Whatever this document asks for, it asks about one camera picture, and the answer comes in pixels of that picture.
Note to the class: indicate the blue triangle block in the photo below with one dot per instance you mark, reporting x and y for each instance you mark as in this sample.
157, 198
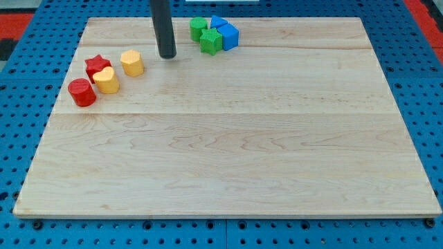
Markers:
217, 22

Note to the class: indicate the green cylinder block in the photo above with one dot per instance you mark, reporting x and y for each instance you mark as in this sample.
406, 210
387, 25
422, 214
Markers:
196, 25

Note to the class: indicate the red cylinder block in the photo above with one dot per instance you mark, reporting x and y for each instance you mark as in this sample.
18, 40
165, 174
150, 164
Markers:
82, 92

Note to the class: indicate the yellow hexagon block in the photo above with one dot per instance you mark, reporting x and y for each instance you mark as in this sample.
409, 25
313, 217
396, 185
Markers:
132, 63

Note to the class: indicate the red star block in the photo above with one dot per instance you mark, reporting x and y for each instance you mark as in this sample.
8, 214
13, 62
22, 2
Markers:
95, 65

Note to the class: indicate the yellow heart block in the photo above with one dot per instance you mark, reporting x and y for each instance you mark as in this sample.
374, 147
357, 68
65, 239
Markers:
106, 80

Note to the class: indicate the green star block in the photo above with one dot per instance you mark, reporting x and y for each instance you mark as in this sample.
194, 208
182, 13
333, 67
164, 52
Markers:
210, 41

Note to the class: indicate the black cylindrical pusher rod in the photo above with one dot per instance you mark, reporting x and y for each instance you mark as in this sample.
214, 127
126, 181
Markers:
163, 28

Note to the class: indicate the blue cube block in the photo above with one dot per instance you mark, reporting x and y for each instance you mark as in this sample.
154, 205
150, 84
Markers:
230, 36

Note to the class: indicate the wooden board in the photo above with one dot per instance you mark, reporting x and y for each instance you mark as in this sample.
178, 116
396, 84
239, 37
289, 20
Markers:
297, 122

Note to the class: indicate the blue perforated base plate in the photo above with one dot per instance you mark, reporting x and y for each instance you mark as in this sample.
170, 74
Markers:
33, 75

